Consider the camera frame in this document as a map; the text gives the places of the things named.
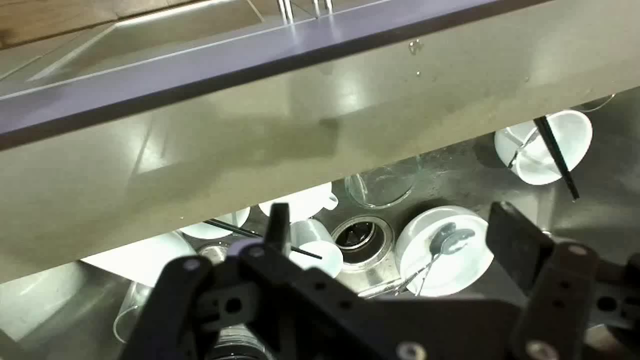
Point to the white bowl with black utensil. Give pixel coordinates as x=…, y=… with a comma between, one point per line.
x=567, y=143

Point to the stainless steel sink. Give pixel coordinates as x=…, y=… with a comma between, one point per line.
x=460, y=177

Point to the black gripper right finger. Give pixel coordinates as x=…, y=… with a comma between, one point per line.
x=560, y=292

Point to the glass jar black lid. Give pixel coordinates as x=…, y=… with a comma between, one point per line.
x=362, y=241

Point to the white bowl with spoon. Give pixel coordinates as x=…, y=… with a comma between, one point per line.
x=460, y=262

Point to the metal spoon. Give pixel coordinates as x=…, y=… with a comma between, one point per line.
x=449, y=239

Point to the thin black stick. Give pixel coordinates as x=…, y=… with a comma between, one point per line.
x=230, y=226

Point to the white cup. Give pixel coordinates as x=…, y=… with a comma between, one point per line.
x=302, y=201

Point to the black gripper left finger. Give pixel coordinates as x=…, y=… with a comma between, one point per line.
x=183, y=301

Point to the cabinet door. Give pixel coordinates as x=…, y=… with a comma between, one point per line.
x=132, y=41

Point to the clear glass in sink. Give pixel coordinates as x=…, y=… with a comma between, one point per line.
x=131, y=311

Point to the black utensil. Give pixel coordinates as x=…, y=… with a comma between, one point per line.
x=557, y=156

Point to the clear drinking glass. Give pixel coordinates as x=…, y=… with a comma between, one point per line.
x=382, y=186

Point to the white mug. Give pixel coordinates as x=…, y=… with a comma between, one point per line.
x=321, y=251

